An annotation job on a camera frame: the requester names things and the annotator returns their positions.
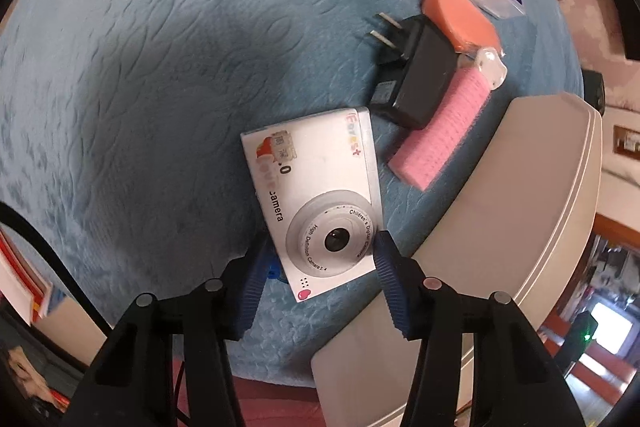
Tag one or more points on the white plastic tray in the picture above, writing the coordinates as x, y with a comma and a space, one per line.
520, 187

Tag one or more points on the dark green air fryer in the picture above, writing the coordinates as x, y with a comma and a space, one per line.
594, 89

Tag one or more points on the black plug charger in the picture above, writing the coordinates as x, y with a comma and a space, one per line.
420, 77

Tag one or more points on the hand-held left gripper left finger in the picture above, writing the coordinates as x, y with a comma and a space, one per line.
252, 287

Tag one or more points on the pink hair roller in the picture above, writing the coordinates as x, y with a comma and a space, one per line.
440, 132

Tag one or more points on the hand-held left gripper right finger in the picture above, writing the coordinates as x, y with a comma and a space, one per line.
392, 287

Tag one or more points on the blue quilted blanket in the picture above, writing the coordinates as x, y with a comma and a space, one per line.
150, 82

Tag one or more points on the orange makeup sponge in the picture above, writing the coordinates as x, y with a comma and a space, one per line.
460, 19

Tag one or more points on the red and white box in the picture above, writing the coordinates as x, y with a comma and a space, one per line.
22, 282

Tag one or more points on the white toy camera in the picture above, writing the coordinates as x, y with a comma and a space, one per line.
310, 172

